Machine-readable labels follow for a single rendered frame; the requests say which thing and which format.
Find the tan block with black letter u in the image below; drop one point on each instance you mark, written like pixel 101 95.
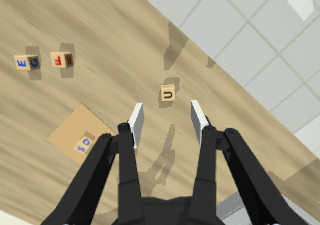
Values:
pixel 168 92

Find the cream letter block with red letter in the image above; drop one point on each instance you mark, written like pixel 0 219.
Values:
pixel 61 59

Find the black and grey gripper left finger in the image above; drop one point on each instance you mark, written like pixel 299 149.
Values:
pixel 79 203

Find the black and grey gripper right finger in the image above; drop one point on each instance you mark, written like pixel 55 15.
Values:
pixel 263 202

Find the tan flat mat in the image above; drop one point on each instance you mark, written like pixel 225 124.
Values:
pixel 81 122

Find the tan wooden letter block with blue s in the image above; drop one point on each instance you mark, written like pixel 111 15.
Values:
pixel 83 145

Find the wooden letter block with blue letters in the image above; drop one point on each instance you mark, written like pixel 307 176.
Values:
pixel 27 62

